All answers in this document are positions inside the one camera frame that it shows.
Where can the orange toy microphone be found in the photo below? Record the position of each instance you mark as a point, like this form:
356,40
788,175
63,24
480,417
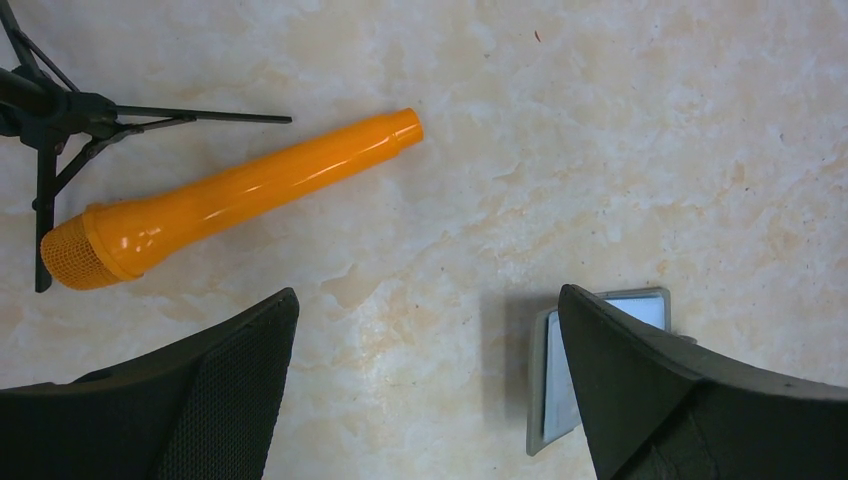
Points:
111,244

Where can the grey leather card holder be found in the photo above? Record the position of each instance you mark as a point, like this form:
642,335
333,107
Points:
552,405

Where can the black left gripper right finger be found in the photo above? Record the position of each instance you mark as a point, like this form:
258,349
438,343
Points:
656,406

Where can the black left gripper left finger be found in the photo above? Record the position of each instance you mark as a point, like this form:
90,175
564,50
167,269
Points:
204,407

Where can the black tripod microphone stand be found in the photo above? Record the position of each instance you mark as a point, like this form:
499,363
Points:
68,127

